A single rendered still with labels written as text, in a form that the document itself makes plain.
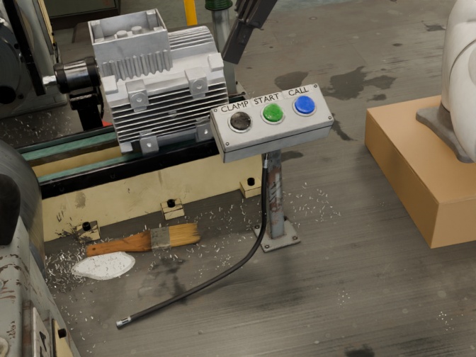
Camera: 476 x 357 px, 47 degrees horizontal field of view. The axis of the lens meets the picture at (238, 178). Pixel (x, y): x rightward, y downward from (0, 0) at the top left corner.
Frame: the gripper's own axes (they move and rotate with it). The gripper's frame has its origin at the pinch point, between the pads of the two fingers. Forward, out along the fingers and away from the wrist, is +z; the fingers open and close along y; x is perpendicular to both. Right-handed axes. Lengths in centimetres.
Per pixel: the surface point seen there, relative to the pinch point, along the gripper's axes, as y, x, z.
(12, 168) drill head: 20.5, -31.4, 18.7
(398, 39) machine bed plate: -44, 66, -3
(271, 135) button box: 20.8, 1.1, 5.7
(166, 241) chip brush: 10.5, -2.1, 35.3
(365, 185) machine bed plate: 9.7, 32.8, 16.2
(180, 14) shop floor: -297, 91, 75
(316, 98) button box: 17.1, 7.7, -0.4
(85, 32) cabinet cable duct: -292, 30, 106
